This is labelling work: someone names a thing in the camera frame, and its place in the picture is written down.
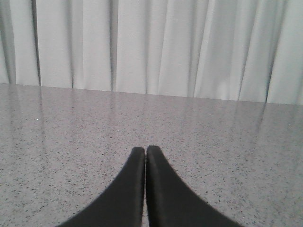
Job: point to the white pleated curtain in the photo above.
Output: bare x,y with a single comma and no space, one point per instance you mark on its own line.
248,50

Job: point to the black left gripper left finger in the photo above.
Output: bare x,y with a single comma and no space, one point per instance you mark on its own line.
121,203

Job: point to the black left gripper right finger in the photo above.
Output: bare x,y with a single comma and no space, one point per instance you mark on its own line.
171,203

